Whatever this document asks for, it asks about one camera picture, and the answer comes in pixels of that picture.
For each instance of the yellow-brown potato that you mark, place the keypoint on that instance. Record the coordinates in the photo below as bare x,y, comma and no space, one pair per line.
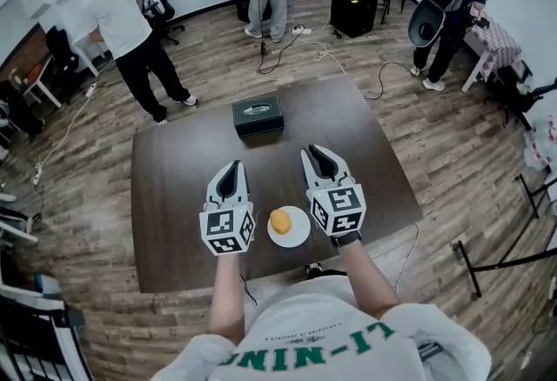
279,222

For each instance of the checkered cloth table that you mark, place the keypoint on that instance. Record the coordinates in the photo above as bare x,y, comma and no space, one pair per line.
500,40

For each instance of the black metal rack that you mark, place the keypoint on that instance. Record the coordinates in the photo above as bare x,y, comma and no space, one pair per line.
39,336

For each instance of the black wheeled stand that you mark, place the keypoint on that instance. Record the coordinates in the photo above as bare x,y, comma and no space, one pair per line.
500,264

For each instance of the clear water jug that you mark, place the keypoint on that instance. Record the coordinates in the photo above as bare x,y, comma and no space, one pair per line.
552,127
537,144

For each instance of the person's right forearm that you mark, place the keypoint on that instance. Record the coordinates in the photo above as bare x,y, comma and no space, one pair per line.
367,279

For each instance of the dark brown table white legs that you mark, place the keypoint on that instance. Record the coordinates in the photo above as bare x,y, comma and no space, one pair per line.
174,179

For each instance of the black capsule backpack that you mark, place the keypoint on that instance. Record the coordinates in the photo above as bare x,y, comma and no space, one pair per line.
431,18

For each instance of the person's left forearm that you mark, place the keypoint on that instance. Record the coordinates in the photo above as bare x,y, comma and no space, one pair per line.
226,301

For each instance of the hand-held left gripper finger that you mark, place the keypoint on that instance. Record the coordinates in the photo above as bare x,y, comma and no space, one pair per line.
245,190
212,192

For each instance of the black tissue box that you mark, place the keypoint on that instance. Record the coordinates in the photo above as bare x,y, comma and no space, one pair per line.
257,116

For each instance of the black office chair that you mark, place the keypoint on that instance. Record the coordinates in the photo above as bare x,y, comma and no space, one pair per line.
159,1
515,88

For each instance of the white power strip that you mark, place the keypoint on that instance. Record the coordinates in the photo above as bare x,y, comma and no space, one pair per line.
38,176
301,29
91,90

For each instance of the small white plate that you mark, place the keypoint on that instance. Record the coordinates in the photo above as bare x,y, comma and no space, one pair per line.
299,231

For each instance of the person's white printed t-shirt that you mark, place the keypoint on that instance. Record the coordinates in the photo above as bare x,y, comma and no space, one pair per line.
317,340

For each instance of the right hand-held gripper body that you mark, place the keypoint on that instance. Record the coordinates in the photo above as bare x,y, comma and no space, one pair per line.
341,209

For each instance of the person's black trousers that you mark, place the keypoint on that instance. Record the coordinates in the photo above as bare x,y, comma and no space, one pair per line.
335,272

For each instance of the black cabinet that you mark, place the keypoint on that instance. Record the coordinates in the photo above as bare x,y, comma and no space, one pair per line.
353,14

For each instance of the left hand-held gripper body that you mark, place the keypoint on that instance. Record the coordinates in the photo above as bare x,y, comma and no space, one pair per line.
224,229

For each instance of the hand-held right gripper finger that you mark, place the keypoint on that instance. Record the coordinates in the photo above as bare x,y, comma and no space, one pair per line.
311,177
341,170

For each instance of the person's right sneaker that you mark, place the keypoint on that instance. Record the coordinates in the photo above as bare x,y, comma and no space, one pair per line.
313,269

